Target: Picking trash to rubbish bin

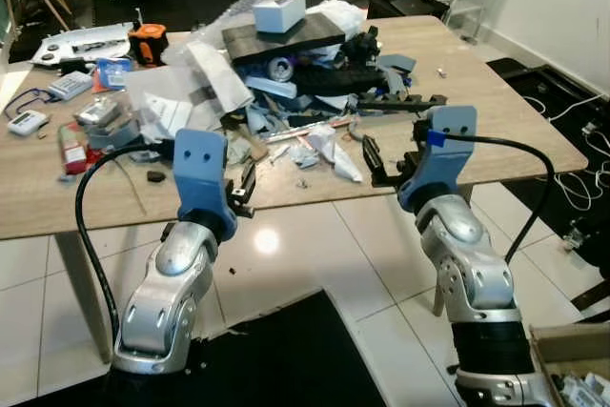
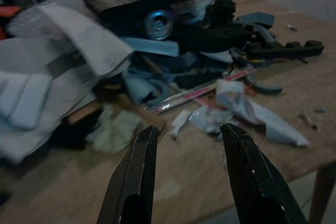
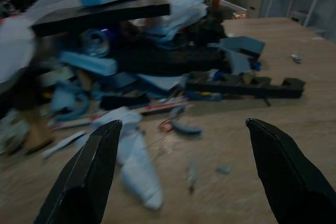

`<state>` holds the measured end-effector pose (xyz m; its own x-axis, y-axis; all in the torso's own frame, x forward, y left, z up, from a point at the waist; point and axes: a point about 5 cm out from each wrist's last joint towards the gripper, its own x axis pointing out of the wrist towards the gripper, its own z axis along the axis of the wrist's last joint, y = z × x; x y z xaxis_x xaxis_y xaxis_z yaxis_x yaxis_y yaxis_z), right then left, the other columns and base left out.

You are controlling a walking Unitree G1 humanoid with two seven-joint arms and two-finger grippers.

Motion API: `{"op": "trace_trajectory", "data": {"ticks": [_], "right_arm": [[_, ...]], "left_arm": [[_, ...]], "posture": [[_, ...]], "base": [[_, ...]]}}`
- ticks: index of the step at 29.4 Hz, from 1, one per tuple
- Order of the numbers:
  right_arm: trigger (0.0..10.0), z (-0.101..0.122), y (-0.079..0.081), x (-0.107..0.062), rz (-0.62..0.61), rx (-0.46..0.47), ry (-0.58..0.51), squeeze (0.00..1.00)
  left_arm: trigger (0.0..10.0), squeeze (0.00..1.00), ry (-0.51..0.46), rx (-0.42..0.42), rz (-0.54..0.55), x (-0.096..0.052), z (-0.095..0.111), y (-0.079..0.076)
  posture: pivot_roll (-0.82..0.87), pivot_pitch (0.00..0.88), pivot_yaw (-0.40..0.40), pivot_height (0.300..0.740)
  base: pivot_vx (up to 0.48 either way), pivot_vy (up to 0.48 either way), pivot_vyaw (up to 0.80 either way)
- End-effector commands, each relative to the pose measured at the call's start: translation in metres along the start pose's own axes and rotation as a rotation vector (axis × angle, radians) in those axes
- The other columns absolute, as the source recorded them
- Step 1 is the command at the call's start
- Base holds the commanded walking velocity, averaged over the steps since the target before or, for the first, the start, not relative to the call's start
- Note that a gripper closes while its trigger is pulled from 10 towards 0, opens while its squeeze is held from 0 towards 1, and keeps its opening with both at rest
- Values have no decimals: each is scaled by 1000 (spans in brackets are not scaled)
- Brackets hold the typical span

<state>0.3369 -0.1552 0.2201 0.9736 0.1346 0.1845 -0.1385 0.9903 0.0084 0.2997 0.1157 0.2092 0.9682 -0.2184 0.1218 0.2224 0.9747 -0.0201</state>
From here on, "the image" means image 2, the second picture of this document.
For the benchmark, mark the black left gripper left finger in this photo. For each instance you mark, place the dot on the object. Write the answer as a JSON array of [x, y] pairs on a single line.
[[136, 171]]

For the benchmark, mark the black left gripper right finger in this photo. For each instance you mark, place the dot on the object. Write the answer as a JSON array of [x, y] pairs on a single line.
[[252, 176]]

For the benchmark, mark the pale green crumpled cloth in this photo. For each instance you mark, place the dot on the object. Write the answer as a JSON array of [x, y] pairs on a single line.
[[115, 132]]

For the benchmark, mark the crumpled blue-white paper wrapper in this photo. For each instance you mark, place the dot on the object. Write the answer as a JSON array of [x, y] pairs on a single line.
[[252, 111]]

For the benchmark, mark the wooden table leg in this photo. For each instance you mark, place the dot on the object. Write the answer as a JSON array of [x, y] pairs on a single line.
[[321, 192]]

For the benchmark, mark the crumpled silvery plastic wrapper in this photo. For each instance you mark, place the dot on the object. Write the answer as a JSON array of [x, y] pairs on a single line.
[[207, 120]]

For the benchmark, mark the small grey debris pieces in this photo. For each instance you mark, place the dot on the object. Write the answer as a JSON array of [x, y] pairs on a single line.
[[311, 115]]

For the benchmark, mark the curved grey-blue foam piece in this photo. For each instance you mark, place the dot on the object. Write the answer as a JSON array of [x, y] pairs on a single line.
[[265, 86]]

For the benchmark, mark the long red-white strip packaging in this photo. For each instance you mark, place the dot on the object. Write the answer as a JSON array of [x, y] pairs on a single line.
[[199, 91]]

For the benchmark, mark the blue foam slab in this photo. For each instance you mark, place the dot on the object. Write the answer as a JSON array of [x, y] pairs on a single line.
[[155, 47]]

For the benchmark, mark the black foam block with notches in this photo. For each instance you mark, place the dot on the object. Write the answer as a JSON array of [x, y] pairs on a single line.
[[286, 49]]

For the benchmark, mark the light blue padded foam pack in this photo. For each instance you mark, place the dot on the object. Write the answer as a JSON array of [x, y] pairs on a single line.
[[23, 100]]

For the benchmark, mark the large white paper sheet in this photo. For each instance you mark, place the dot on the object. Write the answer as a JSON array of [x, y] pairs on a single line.
[[78, 37]]

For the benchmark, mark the black foam packing mass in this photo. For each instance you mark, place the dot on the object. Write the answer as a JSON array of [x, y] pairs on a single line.
[[215, 32]]

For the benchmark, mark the shiny metal can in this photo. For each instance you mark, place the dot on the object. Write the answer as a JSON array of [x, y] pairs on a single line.
[[158, 24]]

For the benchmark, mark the small metal clip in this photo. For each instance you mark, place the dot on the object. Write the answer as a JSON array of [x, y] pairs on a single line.
[[292, 27]]

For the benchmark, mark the dark blue flat foam piece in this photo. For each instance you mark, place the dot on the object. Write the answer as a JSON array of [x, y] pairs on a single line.
[[258, 19]]

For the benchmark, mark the orange object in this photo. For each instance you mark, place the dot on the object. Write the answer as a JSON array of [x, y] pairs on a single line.
[[6, 18]]

